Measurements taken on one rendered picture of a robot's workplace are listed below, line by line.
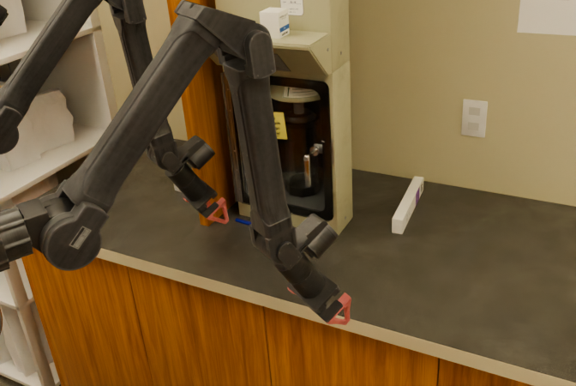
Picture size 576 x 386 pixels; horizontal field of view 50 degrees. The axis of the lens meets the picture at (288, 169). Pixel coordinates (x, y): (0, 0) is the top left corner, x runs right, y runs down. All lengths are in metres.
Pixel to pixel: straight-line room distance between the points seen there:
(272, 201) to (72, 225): 0.34
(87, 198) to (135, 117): 0.13
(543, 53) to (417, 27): 0.35
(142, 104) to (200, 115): 0.82
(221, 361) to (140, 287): 0.31
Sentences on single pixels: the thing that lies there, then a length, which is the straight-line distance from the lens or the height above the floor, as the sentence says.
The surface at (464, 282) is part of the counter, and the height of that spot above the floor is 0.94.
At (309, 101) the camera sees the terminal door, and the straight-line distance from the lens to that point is 1.56.
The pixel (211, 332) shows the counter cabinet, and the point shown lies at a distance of 1.79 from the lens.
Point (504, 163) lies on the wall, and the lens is 1.96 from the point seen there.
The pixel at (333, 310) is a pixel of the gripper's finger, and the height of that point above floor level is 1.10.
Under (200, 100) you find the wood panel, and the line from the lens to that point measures 1.69.
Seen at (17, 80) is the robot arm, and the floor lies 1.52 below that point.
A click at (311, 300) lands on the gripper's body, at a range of 1.22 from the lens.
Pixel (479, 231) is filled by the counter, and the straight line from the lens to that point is 1.78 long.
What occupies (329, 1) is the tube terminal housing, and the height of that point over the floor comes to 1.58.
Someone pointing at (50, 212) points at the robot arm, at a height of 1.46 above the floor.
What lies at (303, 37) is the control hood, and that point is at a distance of 1.46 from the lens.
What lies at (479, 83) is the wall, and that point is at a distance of 1.88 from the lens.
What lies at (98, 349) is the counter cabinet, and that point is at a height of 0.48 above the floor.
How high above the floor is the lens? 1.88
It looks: 27 degrees down
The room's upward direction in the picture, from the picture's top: 4 degrees counter-clockwise
